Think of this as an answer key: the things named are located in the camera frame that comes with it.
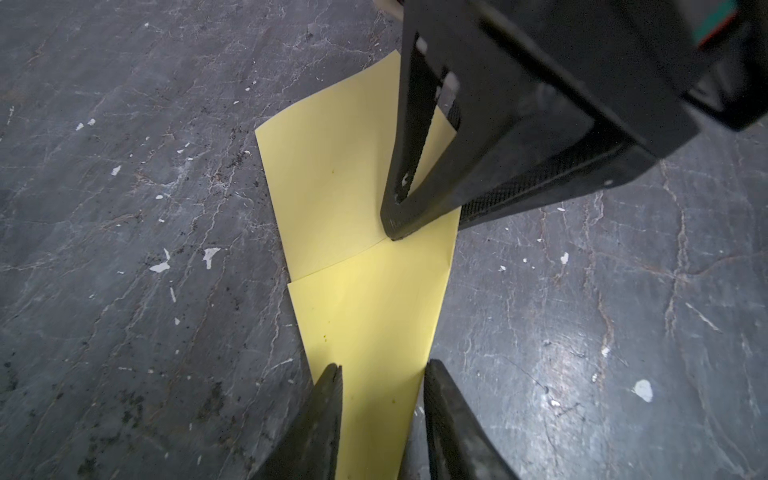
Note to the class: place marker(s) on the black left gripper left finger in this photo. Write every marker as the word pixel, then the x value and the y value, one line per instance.
pixel 309 448

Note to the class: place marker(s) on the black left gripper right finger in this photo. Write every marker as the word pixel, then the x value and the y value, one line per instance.
pixel 458 447

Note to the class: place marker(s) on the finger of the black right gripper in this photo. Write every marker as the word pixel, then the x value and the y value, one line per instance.
pixel 552 174
pixel 452 44

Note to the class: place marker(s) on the yellow square paper sheet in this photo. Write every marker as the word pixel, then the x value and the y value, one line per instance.
pixel 362 301

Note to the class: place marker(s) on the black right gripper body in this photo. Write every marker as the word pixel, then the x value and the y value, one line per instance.
pixel 644 65

